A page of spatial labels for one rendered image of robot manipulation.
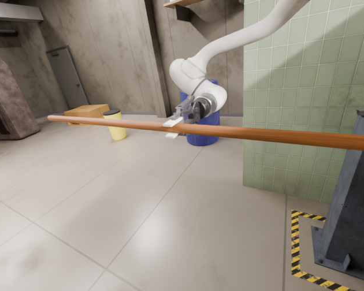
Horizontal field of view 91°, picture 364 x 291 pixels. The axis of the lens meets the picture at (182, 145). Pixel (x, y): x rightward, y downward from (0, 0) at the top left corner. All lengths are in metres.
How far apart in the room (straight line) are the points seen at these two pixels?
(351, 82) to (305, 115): 0.32
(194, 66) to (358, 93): 1.22
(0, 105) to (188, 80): 5.80
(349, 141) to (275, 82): 1.24
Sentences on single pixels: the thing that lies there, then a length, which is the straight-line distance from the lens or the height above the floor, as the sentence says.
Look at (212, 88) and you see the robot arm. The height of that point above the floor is 1.25.
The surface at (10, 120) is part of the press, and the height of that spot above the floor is 0.55.
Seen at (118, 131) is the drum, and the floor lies 0.18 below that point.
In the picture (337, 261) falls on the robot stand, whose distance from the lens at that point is 1.77.
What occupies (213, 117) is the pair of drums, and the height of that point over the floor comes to 0.45.
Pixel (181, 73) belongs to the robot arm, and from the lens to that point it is 0.82.
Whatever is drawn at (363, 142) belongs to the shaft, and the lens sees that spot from 0.47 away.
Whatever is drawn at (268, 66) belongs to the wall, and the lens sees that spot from 1.64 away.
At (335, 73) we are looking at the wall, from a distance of 1.66.
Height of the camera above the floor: 1.39
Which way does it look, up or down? 26 degrees down
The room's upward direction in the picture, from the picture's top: 9 degrees counter-clockwise
